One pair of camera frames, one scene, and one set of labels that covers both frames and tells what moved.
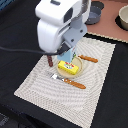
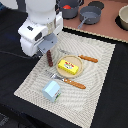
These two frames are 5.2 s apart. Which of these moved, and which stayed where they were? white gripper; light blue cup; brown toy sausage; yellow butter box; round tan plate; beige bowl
Moved: white gripper; light blue cup
Stayed: brown toy sausage; yellow butter box; beige bowl; round tan plate
